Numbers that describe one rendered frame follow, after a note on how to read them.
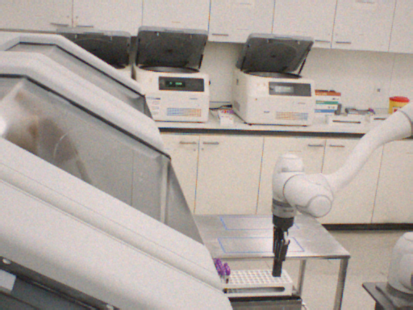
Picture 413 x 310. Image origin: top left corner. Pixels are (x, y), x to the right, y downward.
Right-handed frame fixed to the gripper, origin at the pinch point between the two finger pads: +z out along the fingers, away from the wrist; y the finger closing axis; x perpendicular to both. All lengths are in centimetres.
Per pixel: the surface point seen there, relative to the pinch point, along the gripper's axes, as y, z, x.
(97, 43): -256, -53, -66
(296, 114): -230, -10, 87
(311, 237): -42, 8, 30
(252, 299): 5.7, 9.3, -9.6
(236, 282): 3.1, 4.1, -15.3
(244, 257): -24.5, 8.2, -5.0
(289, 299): 6.1, 9.6, 3.8
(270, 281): 3.1, 3.8, -3.0
